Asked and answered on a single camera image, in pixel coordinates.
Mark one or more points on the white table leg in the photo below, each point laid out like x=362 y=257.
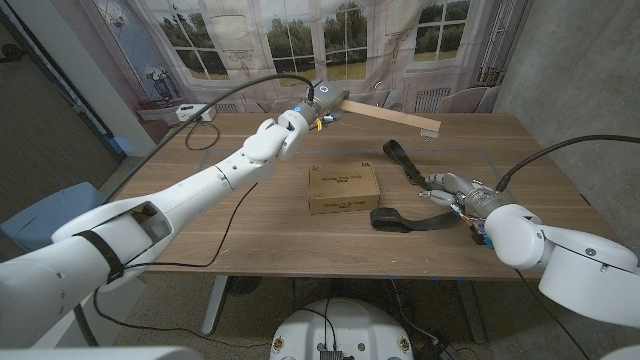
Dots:
x=472 y=315
x=215 y=305

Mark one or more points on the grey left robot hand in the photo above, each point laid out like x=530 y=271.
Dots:
x=325 y=97

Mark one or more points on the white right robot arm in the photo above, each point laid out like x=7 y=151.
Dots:
x=575 y=265

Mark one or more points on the blue chair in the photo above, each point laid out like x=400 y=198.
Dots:
x=45 y=215

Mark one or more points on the printed window backdrop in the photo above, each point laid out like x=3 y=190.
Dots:
x=240 y=40

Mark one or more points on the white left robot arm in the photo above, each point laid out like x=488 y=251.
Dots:
x=200 y=190

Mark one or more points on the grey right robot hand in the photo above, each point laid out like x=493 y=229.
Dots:
x=465 y=192

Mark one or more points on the wooden bar with metal clips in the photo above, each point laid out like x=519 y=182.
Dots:
x=390 y=116

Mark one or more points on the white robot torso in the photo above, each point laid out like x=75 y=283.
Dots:
x=340 y=325

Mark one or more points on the black belt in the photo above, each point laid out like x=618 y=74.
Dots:
x=390 y=220

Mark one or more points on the black round floor fan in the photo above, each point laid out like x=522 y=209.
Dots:
x=243 y=285

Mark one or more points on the white power strip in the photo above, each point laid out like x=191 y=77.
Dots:
x=192 y=111

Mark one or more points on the black power adapter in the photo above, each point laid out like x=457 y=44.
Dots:
x=437 y=350

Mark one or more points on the brown cardboard box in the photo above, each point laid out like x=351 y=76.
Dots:
x=345 y=187

